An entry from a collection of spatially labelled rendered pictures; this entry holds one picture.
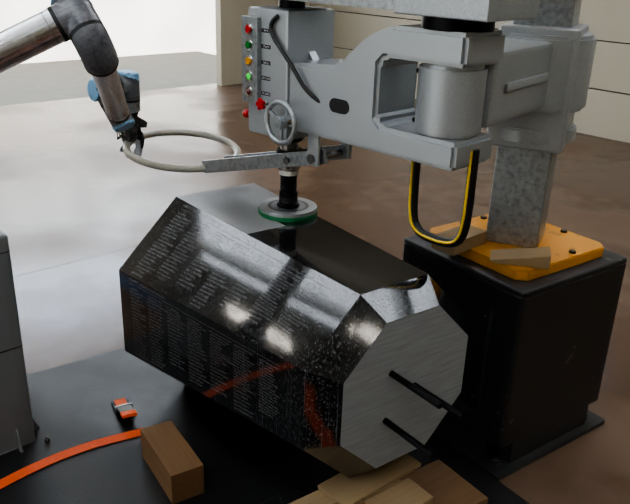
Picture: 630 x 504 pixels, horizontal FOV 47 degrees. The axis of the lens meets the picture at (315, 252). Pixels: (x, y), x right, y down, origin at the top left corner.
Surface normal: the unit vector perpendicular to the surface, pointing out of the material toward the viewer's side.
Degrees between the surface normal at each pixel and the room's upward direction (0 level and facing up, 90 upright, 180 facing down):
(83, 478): 0
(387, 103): 90
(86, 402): 0
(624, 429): 0
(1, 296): 90
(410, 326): 90
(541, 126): 90
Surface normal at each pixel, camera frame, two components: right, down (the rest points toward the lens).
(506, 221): -0.42, 0.33
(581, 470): 0.04, -0.92
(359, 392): 0.59, 0.32
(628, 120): -0.74, 0.23
